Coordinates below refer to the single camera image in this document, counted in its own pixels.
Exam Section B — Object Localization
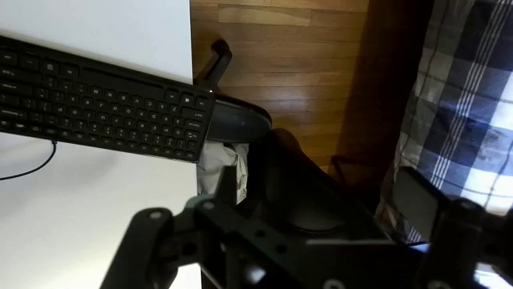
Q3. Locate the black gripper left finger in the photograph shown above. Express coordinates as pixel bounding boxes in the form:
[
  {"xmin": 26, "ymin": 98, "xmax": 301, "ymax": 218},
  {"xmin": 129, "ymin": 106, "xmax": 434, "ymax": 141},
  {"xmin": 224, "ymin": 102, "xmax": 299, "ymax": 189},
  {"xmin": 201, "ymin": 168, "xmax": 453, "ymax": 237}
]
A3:
[{"xmin": 99, "ymin": 163, "xmax": 240, "ymax": 289}]

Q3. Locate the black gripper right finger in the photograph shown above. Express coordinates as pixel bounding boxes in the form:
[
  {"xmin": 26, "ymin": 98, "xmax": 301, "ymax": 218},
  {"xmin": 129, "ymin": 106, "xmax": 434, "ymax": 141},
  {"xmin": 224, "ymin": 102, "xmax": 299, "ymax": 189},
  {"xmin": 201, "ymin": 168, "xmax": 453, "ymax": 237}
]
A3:
[{"xmin": 392, "ymin": 165, "xmax": 513, "ymax": 289}]

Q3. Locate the black computer keyboard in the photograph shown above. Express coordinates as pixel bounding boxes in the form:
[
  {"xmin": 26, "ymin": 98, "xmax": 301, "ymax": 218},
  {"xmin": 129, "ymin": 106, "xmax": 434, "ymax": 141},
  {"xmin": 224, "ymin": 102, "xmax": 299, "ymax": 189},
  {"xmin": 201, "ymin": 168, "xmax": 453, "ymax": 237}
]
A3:
[{"xmin": 0, "ymin": 33, "xmax": 217, "ymax": 163}]

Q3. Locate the crumpled white plastic bag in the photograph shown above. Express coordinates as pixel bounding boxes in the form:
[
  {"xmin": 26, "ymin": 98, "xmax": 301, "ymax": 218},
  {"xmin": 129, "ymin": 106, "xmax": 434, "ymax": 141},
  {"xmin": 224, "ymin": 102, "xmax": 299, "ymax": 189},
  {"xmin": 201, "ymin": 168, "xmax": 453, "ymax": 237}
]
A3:
[{"xmin": 195, "ymin": 139, "xmax": 251, "ymax": 205}]

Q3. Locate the plaid checkered cloth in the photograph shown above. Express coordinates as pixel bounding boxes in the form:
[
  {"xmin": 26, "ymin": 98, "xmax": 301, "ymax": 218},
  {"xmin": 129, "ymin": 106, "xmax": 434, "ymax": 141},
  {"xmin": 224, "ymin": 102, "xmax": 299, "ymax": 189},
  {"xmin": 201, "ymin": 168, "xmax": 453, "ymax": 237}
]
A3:
[{"xmin": 373, "ymin": 0, "xmax": 513, "ymax": 289}]

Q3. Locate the black leather office chair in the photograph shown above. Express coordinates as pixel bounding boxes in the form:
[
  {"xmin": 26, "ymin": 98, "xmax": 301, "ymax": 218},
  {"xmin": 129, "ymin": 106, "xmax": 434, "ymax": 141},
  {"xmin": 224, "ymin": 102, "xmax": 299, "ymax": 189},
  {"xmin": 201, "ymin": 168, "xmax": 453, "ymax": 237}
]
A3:
[{"xmin": 192, "ymin": 37, "xmax": 397, "ymax": 242}]

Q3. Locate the thin black keyboard cable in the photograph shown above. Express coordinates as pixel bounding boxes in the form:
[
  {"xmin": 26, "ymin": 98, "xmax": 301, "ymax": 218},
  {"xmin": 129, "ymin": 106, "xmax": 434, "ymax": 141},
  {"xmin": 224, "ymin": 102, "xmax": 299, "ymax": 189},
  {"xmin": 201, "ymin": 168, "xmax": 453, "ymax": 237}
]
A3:
[{"xmin": 0, "ymin": 139, "xmax": 59, "ymax": 181}]

